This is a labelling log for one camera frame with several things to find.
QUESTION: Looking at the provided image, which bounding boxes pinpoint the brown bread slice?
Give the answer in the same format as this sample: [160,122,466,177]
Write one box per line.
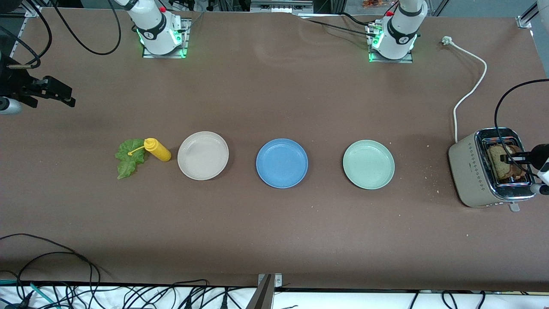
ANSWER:
[488,145,515,180]
[510,146,528,180]

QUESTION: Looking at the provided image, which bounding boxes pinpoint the green lettuce leaf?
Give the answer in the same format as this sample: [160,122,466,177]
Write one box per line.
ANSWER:
[115,138,148,180]

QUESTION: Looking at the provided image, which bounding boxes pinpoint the yellow mustard squeeze bottle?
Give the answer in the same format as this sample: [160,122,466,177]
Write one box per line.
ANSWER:
[127,137,172,162]

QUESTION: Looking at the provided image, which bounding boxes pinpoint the green round plate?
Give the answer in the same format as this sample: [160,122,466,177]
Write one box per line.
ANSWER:
[342,139,395,190]

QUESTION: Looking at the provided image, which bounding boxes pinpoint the beige round plate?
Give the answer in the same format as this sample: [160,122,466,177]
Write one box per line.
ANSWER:
[177,131,229,181]

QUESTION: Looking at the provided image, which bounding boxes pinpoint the blue round plate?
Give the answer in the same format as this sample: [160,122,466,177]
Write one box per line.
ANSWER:
[256,138,309,189]

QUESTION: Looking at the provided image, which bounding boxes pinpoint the silver beige toaster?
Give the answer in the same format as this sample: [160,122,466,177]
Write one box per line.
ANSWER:
[448,127,538,212]

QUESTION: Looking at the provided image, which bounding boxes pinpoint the brown table cover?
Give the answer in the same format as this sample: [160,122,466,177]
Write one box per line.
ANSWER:
[0,8,549,292]

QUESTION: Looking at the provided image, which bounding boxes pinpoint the aluminium frame profile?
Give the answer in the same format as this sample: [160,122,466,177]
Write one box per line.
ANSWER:
[516,0,549,30]
[8,0,43,61]

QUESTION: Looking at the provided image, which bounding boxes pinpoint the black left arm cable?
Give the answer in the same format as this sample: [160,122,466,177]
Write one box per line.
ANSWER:
[494,79,549,176]

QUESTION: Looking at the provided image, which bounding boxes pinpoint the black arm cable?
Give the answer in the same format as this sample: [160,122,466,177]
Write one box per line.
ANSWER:
[494,79,549,176]
[0,0,122,69]

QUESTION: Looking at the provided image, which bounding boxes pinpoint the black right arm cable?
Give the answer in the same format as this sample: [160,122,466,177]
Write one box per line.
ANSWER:
[0,0,122,69]

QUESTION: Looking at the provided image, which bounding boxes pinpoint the white toaster power cord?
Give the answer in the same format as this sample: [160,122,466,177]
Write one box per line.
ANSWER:
[442,36,488,143]

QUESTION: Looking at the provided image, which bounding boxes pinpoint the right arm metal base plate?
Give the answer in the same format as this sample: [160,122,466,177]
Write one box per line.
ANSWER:
[142,18,190,59]

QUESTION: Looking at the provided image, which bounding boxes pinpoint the black looped cable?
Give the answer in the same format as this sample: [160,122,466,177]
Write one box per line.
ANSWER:
[0,234,101,286]
[17,251,94,286]

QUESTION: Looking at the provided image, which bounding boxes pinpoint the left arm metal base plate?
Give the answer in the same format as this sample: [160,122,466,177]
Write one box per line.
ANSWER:
[368,24,414,64]

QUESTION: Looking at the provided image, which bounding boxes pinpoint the teal cable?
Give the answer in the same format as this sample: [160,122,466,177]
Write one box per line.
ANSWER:
[0,279,58,309]

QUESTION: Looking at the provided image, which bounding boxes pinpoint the thick black base cable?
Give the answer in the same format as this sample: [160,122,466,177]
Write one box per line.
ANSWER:
[339,12,380,28]

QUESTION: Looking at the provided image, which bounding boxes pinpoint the thin black base cable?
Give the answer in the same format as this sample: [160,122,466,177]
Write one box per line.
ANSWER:
[305,19,378,37]

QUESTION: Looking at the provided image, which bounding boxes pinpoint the grey metal bracket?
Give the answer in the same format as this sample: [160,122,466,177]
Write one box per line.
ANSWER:
[245,273,283,309]

